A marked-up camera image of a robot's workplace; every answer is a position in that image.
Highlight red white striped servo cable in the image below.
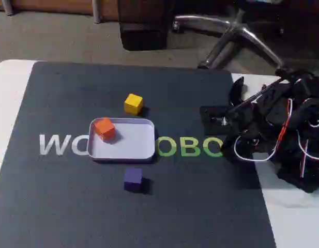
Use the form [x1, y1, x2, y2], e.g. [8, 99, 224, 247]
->
[275, 99, 319, 179]

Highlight chrome office chair base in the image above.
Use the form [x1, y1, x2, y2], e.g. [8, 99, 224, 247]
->
[173, 9, 284, 69]

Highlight black mat with printed letters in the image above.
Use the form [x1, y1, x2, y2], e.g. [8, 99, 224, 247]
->
[0, 61, 278, 248]

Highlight yellow cube block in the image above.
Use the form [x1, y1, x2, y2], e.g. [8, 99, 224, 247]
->
[124, 94, 144, 115]

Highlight white rectangular tray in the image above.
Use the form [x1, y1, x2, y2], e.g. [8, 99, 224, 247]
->
[88, 117, 158, 163]

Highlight grey metal leg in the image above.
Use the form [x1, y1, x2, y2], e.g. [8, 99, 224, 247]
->
[92, 0, 103, 24]
[1, 0, 14, 16]

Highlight orange cube block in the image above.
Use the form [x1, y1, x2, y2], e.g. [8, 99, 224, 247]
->
[94, 117, 116, 143]

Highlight black camera cable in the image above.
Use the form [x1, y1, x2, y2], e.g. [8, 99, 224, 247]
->
[234, 77, 284, 111]

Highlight white looped servo cable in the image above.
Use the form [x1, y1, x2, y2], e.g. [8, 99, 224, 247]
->
[234, 134, 279, 162]

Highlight black square camera box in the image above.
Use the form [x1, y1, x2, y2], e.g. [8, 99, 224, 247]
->
[200, 105, 234, 130]

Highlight purple cube block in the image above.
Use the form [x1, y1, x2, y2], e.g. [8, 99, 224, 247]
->
[124, 167, 143, 192]

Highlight brown wooden board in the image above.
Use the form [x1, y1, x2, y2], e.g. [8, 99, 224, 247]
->
[0, 0, 120, 22]

